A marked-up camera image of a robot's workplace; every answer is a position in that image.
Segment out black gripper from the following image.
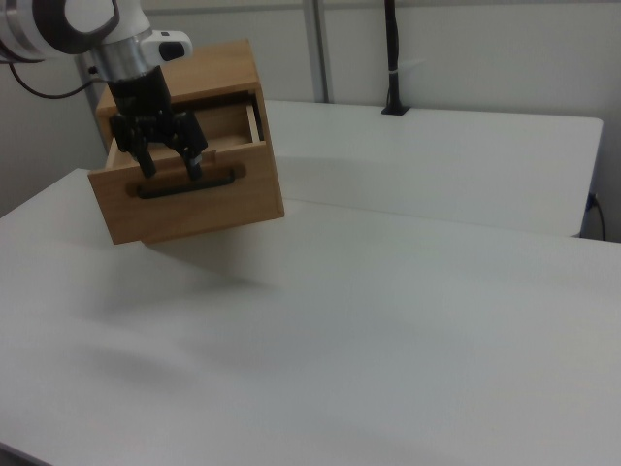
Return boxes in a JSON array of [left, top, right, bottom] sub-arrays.
[[106, 66, 210, 183]]

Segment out black metal handle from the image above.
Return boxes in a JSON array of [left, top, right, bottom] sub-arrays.
[[87, 98, 285, 246]]

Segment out wooden drawer cabinet box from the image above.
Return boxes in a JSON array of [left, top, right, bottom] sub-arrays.
[[95, 39, 273, 245]]

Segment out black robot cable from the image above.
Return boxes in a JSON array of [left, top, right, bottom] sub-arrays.
[[6, 61, 96, 99]]

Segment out grey partition frame post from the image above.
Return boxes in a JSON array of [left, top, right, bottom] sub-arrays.
[[304, 0, 335, 104]]

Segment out black camera pole with clamp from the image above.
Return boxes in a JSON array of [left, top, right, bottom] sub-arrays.
[[380, 0, 411, 117]]

